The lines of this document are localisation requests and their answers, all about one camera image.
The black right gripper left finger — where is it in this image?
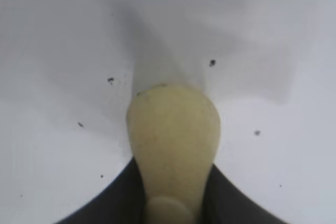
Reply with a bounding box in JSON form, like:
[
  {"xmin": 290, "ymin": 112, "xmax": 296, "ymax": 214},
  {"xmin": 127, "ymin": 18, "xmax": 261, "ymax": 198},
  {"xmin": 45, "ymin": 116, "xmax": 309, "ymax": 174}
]
[{"xmin": 56, "ymin": 156, "xmax": 147, "ymax": 224}]

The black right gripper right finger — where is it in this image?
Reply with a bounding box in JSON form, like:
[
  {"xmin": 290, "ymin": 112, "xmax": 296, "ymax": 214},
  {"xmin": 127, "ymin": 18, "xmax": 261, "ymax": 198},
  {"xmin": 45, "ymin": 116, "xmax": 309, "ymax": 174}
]
[{"xmin": 193, "ymin": 163, "xmax": 284, "ymax": 224}]

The pale yellow egg yolk pastry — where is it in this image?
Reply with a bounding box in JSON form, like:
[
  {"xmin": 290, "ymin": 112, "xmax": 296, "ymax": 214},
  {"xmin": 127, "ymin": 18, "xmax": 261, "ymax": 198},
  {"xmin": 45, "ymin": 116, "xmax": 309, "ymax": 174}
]
[{"xmin": 125, "ymin": 83, "xmax": 222, "ymax": 224}]

